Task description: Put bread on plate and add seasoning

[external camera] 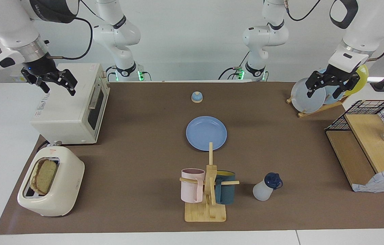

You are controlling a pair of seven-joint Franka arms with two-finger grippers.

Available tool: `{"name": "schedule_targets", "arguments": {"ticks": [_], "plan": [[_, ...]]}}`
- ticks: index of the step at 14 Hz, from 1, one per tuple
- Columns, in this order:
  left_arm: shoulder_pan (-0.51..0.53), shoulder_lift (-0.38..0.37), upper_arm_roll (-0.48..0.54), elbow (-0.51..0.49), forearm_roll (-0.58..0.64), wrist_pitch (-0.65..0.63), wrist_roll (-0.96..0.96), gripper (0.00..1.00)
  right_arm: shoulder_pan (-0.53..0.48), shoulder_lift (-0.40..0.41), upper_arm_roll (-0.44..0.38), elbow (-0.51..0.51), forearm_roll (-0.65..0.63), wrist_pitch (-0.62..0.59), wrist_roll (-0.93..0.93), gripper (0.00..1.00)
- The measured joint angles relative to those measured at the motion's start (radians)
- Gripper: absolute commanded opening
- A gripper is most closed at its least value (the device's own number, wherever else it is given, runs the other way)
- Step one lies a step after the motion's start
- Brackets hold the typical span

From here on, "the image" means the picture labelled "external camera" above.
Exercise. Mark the blue round plate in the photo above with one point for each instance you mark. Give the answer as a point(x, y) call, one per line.
point(205, 131)

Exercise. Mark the cream two-slot toaster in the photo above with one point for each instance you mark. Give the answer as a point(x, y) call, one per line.
point(62, 187)

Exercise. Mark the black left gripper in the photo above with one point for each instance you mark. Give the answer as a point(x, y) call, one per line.
point(334, 75)

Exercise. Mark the brown table mat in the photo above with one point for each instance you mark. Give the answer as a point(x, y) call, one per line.
point(144, 170)

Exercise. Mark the grey round plate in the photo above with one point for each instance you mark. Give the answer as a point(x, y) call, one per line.
point(305, 102)

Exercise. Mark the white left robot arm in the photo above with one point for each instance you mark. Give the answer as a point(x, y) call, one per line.
point(365, 30)

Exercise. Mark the toasted bread slice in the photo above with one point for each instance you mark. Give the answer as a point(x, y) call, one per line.
point(46, 177)

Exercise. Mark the white bottle dark blue cap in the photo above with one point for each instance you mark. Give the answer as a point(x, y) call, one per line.
point(262, 192)

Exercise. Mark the teal mug yellow inside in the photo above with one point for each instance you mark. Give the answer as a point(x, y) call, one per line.
point(226, 194)

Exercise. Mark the light blue racked plate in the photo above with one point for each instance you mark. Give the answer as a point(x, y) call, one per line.
point(329, 97)

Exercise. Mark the white power strip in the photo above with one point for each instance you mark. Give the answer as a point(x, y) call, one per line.
point(16, 79)

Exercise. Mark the white toaster oven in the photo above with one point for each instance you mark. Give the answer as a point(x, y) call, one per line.
point(66, 112)

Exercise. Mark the pink mug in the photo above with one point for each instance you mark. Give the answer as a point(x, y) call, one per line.
point(192, 190)

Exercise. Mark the white patterned cloth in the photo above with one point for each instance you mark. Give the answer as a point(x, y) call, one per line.
point(382, 182)

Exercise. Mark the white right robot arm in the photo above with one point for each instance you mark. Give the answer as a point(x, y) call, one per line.
point(8, 23)

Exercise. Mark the yellow round plate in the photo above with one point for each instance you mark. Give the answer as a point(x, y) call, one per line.
point(362, 80)

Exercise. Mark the wooden mug rack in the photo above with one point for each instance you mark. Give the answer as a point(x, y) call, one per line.
point(209, 212)

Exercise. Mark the small blue bell wooden knob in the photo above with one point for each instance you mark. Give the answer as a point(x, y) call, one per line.
point(197, 98)

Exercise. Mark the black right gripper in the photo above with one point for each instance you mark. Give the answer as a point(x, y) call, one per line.
point(40, 68)

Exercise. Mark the wooden plate rack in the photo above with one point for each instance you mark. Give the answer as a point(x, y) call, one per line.
point(317, 110)

